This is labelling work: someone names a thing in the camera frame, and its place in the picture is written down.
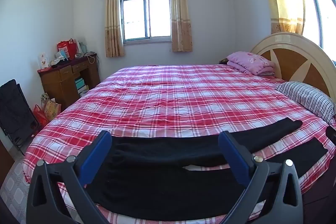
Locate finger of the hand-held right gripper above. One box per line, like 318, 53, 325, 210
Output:
325, 125, 336, 147

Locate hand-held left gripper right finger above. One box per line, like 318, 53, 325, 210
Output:
218, 131, 304, 224

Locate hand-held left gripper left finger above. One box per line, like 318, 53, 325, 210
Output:
26, 130, 113, 224

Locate black pants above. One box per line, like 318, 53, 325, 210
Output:
85, 117, 328, 221

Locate striped pillow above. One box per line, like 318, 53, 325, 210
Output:
274, 81, 336, 125

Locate stack of boxes under desk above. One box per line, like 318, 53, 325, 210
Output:
75, 77, 90, 98

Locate red plastic bag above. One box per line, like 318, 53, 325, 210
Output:
33, 105, 49, 132

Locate wooden sunburst headboard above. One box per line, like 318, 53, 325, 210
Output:
249, 32, 336, 98

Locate wooden desk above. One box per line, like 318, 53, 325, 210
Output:
37, 53, 101, 111

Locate black folding chair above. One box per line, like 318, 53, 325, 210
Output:
0, 79, 40, 156

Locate bed with red plaid sheet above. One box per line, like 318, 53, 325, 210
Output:
22, 64, 336, 224

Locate pink folded blanket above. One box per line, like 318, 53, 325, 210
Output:
226, 51, 276, 76

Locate white printed box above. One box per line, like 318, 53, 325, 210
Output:
39, 53, 50, 69

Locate pale paper bag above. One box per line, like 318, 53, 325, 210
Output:
76, 40, 88, 54

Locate red gift bag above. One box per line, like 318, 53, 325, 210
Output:
57, 39, 77, 61

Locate large side window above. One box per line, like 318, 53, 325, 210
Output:
290, 0, 336, 62

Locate beige floral curtain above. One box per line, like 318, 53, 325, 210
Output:
105, 0, 125, 58
171, 0, 193, 52

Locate sliding window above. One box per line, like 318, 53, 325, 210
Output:
119, 0, 172, 42

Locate white cable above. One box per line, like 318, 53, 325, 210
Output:
87, 52, 100, 67

